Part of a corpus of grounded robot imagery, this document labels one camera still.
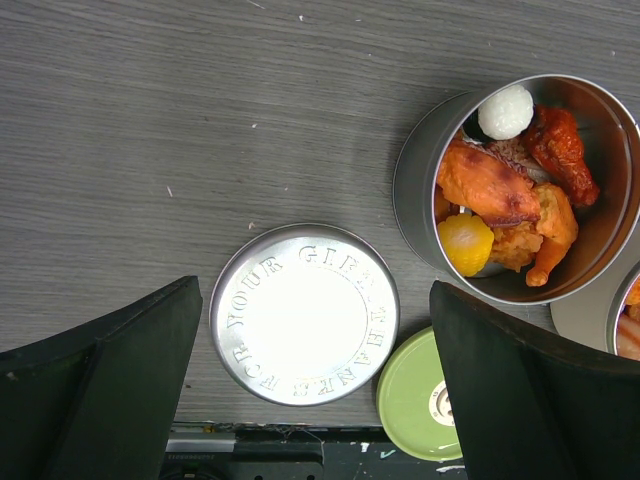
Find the red food piece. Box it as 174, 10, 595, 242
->
521, 104, 600, 207

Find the large round steel tin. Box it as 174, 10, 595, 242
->
393, 74, 639, 305

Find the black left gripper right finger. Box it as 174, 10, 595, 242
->
429, 281, 639, 479

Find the round steel lid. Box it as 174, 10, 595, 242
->
209, 223, 400, 407

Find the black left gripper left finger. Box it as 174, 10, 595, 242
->
1, 276, 202, 479

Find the brown meat chunk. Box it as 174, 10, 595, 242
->
485, 137, 551, 184

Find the orange fried food piece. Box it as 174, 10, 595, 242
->
489, 183, 579, 287

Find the small steel bowl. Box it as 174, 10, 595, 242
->
551, 261, 639, 361

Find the green round lid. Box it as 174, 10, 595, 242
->
376, 327, 462, 462

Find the yellow food piece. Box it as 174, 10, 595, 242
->
437, 213, 494, 277

